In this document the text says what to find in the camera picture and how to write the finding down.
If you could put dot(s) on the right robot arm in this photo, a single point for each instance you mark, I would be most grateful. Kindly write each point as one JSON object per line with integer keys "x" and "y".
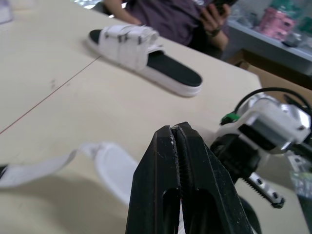
{"x": 303, "y": 118}

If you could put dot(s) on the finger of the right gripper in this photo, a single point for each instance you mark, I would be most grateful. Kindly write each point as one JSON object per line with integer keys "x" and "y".
{"x": 264, "y": 189}

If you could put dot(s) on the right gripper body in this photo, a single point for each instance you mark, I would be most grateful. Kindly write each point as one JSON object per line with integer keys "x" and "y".
{"x": 234, "y": 156}

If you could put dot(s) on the pink roll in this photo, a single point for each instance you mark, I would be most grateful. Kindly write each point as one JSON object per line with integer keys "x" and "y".
{"x": 276, "y": 22}

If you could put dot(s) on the cardboard box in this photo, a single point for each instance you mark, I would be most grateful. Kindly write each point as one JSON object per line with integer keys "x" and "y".
{"x": 270, "y": 68}

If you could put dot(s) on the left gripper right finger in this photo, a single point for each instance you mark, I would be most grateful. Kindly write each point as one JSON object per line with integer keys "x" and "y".
{"x": 209, "y": 190}

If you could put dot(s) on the person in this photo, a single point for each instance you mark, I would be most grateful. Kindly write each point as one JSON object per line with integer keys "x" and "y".
{"x": 165, "y": 17}

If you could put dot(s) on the dark phone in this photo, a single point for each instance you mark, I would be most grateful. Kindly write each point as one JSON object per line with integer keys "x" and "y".
{"x": 220, "y": 4}

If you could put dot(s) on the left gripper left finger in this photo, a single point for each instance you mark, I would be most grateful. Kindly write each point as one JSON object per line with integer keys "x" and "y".
{"x": 153, "y": 185}

